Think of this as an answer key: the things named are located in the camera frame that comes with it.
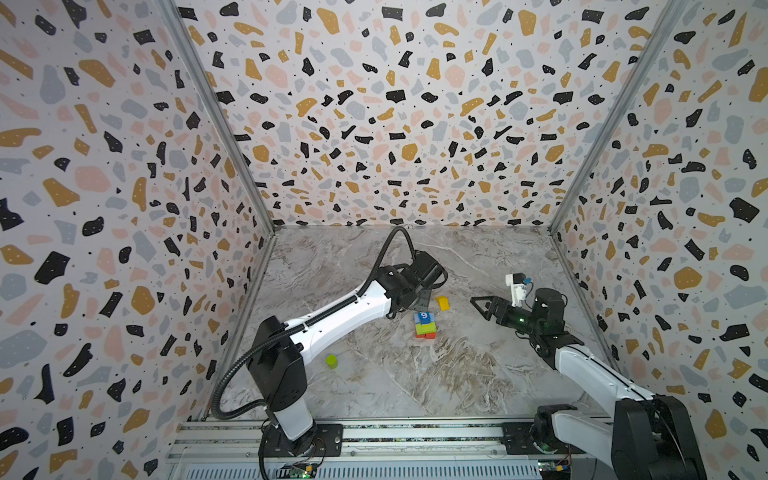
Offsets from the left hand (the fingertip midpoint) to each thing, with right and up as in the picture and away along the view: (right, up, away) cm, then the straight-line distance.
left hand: (420, 293), depth 80 cm
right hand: (+16, -2, +3) cm, 16 cm away
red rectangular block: (+3, -15, +12) cm, 19 cm away
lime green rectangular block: (+1, -12, +10) cm, 16 cm away
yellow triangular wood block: (+9, -6, +19) cm, 22 cm away
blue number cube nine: (+2, -8, +8) cm, 11 cm away
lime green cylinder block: (-24, -20, +4) cm, 32 cm away
